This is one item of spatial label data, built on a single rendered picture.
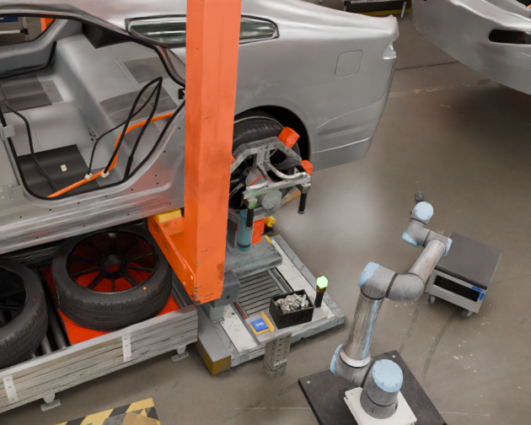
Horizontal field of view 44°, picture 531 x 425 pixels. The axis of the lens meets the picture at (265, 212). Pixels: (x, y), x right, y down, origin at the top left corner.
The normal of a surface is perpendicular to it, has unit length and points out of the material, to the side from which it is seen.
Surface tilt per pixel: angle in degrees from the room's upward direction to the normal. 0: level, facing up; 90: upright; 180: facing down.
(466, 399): 0
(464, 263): 0
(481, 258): 0
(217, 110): 90
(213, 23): 90
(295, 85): 90
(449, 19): 88
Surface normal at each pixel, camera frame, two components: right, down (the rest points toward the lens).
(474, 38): -0.80, 0.29
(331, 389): 0.09, -0.76
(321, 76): 0.48, 0.59
